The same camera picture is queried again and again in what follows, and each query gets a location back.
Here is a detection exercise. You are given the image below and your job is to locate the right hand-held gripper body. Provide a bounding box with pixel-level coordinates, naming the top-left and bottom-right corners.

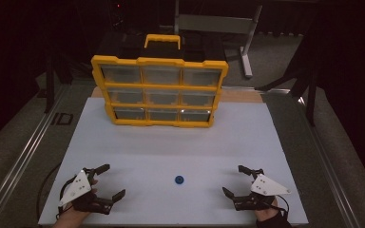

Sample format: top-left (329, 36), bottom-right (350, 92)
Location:
top-left (232, 173), bottom-right (293, 212)

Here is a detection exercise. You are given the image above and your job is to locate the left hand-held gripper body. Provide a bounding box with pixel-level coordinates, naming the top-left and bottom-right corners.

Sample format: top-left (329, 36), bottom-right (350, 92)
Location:
top-left (57, 169), bottom-right (114, 217)

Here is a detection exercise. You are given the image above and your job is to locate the clear plastic drawer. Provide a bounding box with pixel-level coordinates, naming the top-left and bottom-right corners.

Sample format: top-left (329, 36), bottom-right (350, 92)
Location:
top-left (144, 88), bottom-right (183, 107)

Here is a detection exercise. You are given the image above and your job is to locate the yellow drawer organizer cabinet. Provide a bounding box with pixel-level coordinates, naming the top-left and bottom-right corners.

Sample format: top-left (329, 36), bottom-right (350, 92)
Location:
top-left (90, 31), bottom-right (230, 129)

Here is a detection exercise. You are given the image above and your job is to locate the person's right hand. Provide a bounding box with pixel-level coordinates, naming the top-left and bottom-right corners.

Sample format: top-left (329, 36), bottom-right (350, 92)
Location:
top-left (255, 197), bottom-right (280, 223)

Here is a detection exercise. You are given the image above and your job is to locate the person's left hand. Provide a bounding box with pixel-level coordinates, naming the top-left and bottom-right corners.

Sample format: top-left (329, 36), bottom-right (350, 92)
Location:
top-left (52, 179), bottom-right (100, 228)

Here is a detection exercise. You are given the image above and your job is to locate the white table mat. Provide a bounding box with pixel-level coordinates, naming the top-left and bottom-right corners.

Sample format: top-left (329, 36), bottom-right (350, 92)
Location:
top-left (37, 97), bottom-right (309, 226)

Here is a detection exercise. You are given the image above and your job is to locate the black stand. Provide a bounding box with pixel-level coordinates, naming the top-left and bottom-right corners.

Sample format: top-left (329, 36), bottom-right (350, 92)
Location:
top-left (43, 51), bottom-right (74, 115)
top-left (256, 61), bottom-right (318, 127)

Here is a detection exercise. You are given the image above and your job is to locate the set of clear organizer drawers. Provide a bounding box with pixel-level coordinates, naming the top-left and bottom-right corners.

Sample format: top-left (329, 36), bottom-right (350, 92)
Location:
top-left (99, 64), bottom-right (222, 123)

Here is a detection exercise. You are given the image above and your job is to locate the grey metal stand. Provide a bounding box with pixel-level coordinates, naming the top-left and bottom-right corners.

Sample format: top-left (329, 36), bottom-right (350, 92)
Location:
top-left (173, 0), bottom-right (264, 79)

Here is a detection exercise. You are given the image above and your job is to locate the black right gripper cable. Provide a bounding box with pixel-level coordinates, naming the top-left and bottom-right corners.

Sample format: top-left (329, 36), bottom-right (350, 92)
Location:
top-left (275, 194), bottom-right (291, 220)

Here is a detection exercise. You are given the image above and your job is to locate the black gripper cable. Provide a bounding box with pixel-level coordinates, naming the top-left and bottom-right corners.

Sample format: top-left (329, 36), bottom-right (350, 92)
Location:
top-left (275, 194), bottom-right (291, 220)
top-left (36, 161), bottom-right (74, 221)

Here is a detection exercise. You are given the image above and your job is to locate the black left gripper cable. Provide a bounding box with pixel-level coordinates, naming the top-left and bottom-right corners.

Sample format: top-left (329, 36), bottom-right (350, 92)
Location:
top-left (36, 161), bottom-right (74, 221)

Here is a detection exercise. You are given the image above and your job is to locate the aluminium rail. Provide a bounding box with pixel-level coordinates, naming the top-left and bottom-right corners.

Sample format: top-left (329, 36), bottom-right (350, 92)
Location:
top-left (0, 84), bottom-right (72, 228)
top-left (296, 94), bottom-right (365, 228)

